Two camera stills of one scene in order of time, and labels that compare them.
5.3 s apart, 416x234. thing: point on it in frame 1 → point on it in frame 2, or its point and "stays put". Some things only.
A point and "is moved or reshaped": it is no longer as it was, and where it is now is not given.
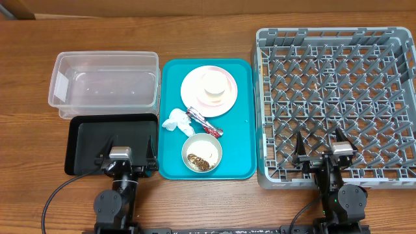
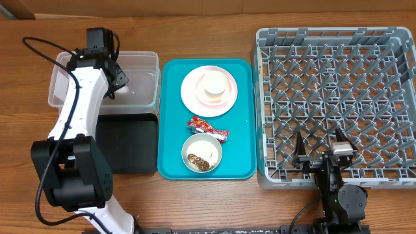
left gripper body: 140,171 → 119,81
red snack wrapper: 199,117 is moved or reshaped
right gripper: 311,161 stays put
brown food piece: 199,162 stays put
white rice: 205,149 stays put
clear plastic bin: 88,82 stays put
